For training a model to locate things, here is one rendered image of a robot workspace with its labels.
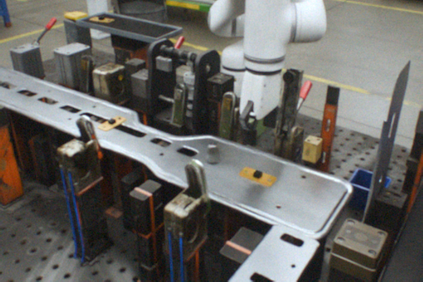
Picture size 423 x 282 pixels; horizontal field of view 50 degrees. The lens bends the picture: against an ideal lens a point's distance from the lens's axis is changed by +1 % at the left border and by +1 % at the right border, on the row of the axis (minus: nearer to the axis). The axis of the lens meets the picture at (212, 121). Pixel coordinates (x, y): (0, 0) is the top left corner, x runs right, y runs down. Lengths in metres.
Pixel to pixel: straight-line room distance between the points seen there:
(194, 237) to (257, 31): 0.44
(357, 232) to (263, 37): 0.39
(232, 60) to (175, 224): 0.88
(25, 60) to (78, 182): 0.73
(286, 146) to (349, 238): 0.38
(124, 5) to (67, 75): 2.68
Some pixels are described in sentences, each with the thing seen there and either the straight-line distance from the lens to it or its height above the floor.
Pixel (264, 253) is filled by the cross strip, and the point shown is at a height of 1.00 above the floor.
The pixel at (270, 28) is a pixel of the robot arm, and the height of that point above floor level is 1.37.
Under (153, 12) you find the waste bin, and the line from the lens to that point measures 4.24.
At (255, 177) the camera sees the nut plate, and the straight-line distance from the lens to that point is 1.07.
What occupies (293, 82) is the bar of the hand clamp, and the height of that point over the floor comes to 1.18.
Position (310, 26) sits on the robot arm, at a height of 1.37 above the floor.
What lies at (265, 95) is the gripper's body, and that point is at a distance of 0.93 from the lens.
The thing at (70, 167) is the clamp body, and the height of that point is 1.01.
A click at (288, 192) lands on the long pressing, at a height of 1.00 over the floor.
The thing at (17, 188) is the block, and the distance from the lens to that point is 1.58.
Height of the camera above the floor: 1.62
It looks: 29 degrees down
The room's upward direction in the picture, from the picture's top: straight up
